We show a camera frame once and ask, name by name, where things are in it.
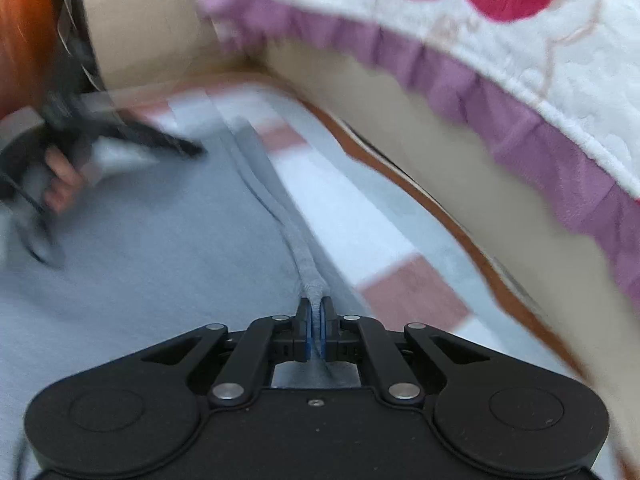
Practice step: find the person's left hand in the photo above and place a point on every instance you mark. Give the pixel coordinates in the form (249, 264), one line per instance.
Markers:
(62, 180)

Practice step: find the grey sweatshirt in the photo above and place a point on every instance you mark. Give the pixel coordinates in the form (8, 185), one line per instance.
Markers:
(150, 260)

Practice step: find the bear print pillow purple frill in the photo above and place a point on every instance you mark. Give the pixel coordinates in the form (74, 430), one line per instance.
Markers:
(575, 85)

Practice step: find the red-brown wooden furniture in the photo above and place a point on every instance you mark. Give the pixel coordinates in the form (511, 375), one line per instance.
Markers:
(25, 35)

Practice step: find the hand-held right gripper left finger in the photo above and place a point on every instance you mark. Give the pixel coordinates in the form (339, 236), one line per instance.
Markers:
(306, 332)

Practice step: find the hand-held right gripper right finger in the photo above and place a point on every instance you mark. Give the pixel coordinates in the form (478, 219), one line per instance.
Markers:
(327, 332)

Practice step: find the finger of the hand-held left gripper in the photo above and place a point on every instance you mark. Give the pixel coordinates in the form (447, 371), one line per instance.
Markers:
(165, 144)

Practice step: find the beige bed headboard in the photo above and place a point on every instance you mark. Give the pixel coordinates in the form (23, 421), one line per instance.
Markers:
(450, 160)

